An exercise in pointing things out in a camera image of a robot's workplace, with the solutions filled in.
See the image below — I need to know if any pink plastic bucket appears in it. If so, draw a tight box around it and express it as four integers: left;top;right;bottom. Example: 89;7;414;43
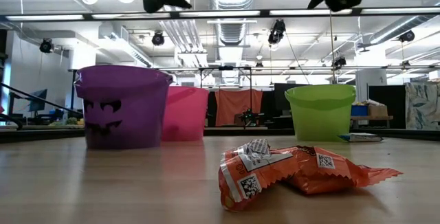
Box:
160;85;210;142

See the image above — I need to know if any green plastic bucket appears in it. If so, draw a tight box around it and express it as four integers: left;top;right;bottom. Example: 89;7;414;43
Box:
284;84;358;142

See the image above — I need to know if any wooden shelf board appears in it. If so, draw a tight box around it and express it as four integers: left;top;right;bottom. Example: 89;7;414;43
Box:
350;115;395;129

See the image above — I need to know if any small distant black robot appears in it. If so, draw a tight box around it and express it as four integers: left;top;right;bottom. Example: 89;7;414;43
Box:
239;109;259;128

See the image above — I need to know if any black overhead light bar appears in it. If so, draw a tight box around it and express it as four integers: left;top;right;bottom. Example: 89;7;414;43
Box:
0;7;440;22

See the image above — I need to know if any blue white candy bar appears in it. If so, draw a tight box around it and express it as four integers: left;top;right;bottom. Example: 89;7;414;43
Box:
338;132;385;144

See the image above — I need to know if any brown cardboard box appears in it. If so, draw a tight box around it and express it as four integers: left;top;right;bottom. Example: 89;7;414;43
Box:
367;104;389;117

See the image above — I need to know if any purple plastic bucket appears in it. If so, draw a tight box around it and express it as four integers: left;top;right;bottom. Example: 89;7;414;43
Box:
74;65;174;150

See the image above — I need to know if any orange candy packet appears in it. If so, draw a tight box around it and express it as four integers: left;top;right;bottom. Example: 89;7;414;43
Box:
218;137;303;213
283;144;404;196

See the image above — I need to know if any orange hanging cloth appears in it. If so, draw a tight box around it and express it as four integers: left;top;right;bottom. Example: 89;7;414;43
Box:
214;89;264;127

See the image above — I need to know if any blue storage bin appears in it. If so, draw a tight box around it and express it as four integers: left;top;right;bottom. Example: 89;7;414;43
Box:
350;104;369;117

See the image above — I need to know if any teal white patterned panel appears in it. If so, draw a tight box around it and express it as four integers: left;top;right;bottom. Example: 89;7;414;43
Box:
404;81;440;131

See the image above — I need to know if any black computer monitor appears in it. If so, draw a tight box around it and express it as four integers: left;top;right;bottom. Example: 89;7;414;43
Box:
28;88;49;113

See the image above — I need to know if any black cabinet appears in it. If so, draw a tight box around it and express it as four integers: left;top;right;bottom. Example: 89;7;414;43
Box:
368;85;407;129

